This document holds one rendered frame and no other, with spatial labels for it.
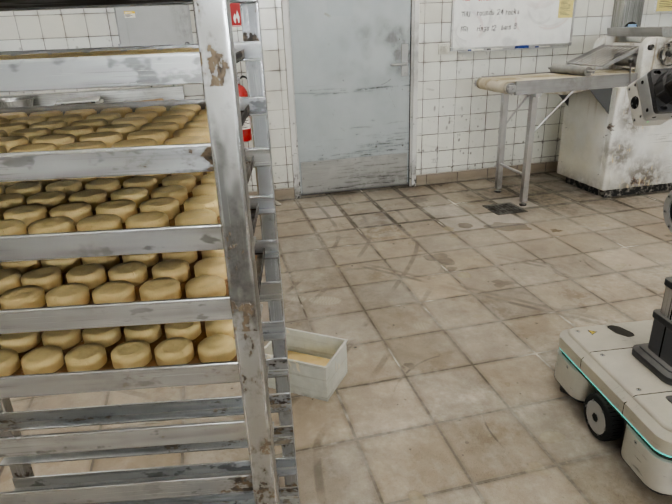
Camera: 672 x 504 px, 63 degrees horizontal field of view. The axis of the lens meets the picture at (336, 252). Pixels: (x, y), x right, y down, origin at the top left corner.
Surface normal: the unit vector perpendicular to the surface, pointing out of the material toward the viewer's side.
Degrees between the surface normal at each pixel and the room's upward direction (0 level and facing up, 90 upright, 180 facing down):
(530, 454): 0
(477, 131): 90
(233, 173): 90
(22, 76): 90
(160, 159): 90
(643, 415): 31
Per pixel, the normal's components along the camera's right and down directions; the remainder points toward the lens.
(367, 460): -0.04, -0.92
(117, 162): 0.07, 0.38
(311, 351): -0.40, 0.36
